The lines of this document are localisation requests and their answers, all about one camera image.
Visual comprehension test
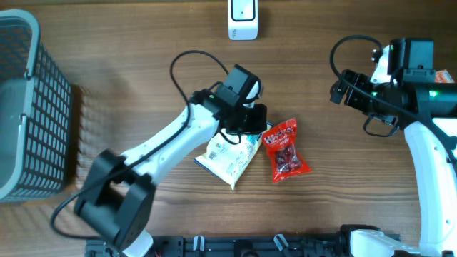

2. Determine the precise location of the red snack packet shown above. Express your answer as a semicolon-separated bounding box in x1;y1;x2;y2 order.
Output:
262;118;312;183

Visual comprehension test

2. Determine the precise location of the yellow snack bag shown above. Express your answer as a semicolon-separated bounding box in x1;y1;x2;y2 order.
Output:
194;129;262;191

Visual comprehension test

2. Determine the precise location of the orange tissue pack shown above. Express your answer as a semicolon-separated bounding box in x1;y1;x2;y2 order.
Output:
435;69;454;84

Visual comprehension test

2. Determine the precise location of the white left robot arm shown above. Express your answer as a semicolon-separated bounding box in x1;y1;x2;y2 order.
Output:
74;65;266;256

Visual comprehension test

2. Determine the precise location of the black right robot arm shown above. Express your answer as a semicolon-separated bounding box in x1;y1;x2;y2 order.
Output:
329;35;456;256

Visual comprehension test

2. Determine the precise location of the white barcode scanner box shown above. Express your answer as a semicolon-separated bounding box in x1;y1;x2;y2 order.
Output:
227;0;259;41

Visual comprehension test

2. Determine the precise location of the grey plastic shopping basket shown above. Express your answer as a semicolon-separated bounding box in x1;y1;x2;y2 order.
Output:
1;9;73;203

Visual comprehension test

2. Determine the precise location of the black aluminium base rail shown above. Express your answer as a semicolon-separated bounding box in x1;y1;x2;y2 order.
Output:
84;233;358;257

